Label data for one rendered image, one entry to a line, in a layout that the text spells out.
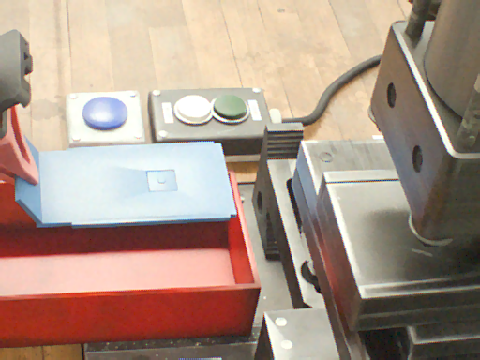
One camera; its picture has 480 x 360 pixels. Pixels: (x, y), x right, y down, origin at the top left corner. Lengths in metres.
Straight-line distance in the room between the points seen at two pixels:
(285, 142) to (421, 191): 0.40
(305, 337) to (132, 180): 0.17
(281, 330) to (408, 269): 0.22
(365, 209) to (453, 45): 0.12
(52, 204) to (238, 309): 0.16
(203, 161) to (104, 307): 0.13
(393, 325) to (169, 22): 0.63
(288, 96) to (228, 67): 0.07
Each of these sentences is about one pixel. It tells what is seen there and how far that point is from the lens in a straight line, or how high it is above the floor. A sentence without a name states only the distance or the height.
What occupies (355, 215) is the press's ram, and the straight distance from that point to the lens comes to 0.49.
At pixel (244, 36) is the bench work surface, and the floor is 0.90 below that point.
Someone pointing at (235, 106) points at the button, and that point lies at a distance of 0.90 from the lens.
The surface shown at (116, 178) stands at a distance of 0.72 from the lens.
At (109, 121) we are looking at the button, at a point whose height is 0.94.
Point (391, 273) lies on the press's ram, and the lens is 0.47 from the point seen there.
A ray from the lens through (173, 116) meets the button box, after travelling 0.90.
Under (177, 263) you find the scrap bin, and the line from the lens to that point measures 0.81.
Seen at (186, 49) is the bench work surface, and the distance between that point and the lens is 1.02.
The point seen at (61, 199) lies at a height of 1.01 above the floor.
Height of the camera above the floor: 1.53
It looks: 45 degrees down
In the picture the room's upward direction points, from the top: 10 degrees clockwise
